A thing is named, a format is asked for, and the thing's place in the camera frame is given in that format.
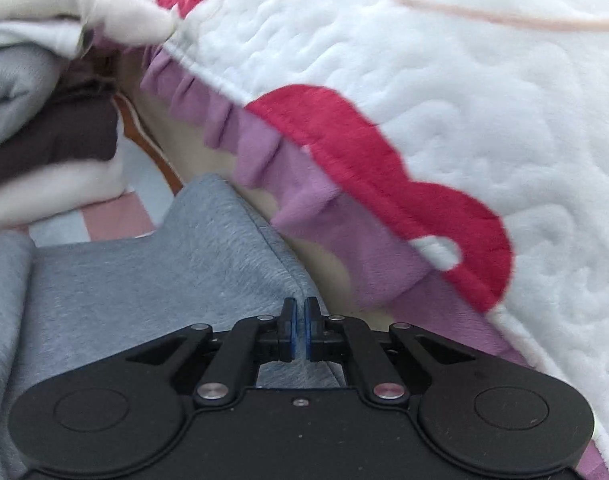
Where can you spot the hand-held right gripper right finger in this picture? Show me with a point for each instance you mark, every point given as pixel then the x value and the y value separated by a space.
pixel 307 335

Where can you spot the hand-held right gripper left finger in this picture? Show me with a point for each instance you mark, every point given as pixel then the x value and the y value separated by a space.
pixel 294 335

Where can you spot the grey hoodie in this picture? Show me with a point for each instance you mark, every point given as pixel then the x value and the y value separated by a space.
pixel 134 285

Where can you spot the beige mattress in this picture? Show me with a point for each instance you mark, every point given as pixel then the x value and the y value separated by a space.
pixel 194 145

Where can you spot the checkered rug with dog print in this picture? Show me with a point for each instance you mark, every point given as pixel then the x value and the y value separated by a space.
pixel 109 215

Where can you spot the white bear-print bedspread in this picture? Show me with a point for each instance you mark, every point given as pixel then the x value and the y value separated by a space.
pixel 434 85

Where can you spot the cream folded garment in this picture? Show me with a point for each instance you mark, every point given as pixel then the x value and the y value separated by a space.
pixel 34 195

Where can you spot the dark brown folded garment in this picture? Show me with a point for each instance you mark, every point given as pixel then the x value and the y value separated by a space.
pixel 49 140

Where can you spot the grey knit sweater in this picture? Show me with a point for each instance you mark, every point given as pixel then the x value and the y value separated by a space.
pixel 9 95

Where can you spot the off-white fleece garment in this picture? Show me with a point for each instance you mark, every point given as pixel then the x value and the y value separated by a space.
pixel 84 0

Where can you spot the white ribbed garment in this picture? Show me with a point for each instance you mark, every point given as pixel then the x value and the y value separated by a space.
pixel 14 35

